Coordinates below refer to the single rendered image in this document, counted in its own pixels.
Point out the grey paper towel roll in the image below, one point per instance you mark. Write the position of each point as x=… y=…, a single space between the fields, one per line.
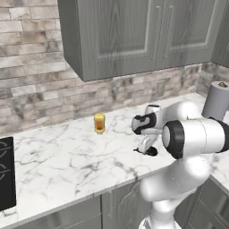
x=215 y=101

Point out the black hob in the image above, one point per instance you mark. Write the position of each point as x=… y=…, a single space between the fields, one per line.
x=6 y=174

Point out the grey corner base cupboard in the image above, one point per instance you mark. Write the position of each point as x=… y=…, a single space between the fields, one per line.
x=210 y=207

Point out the grey base drawer front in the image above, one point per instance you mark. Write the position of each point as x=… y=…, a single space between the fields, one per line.
x=88 y=223
x=62 y=212

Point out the grey corner wall cupboard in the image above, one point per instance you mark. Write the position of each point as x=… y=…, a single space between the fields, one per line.
x=222 y=32

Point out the brown paper towel holder knob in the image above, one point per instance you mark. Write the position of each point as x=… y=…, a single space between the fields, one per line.
x=222 y=84

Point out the grey wall cupboard carcass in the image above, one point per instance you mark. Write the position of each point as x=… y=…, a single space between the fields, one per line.
x=70 y=35

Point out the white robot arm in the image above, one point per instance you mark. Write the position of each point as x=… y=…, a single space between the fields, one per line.
x=190 y=135

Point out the yellow jar with orange label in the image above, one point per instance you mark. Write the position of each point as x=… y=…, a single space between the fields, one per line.
x=99 y=123

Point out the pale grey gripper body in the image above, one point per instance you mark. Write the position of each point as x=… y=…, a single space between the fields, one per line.
x=146 y=142

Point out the grey base cupboard door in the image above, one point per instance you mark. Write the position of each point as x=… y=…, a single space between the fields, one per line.
x=125 y=208

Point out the wide grey wall cupboard door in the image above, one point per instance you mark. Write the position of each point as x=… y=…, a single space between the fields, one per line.
x=119 y=32

